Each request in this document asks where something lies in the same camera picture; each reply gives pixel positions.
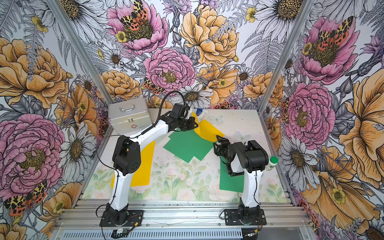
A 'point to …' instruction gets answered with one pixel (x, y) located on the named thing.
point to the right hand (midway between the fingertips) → (213, 139)
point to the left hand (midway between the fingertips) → (198, 129)
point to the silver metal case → (129, 116)
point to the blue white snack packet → (200, 113)
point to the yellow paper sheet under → (205, 130)
